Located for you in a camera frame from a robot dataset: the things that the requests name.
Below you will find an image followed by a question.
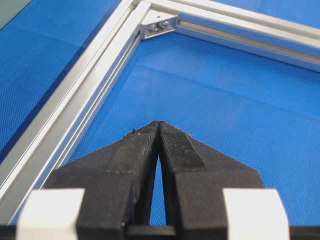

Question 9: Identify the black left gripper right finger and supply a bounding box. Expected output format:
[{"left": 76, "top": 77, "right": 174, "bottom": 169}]
[{"left": 158, "top": 121, "right": 265, "bottom": 240}]

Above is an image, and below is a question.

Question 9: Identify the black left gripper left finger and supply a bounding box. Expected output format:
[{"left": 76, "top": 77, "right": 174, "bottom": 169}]
[{"left": 44, "top": 121, "right": 159, "bottom": 240}]

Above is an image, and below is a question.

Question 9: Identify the square aluminium extrusion frame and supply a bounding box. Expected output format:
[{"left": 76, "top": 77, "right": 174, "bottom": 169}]
[{"left": 0, "top": 0, "right": 320, "bottom": 226}]

